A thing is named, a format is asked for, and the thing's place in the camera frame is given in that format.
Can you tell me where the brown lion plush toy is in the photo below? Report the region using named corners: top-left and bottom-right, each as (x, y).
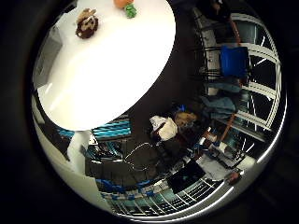
top-left (75, 7), bottom-right (100, 40)

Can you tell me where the person in white shirt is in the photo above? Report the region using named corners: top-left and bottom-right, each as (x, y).
top-left (149, 111), bottom-right (198, 143)

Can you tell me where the black monitor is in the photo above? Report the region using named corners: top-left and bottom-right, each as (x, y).
top-left (166, 160), bottom-right (207, 194)

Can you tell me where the teal jacket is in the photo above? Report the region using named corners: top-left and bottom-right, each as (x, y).
top-left (199, 94), bottom-right (238, 119)

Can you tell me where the small green toy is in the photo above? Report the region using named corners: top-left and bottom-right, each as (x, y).
top-left (124, 3), bottom-right (138, 20)

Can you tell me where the blue chair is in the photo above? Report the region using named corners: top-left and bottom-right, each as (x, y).
top-left (220, 45), bottom-right (250, 79)

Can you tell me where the white cable loop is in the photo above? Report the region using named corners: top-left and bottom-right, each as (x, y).
top-left (123, 142), bottom-right (157, 173)

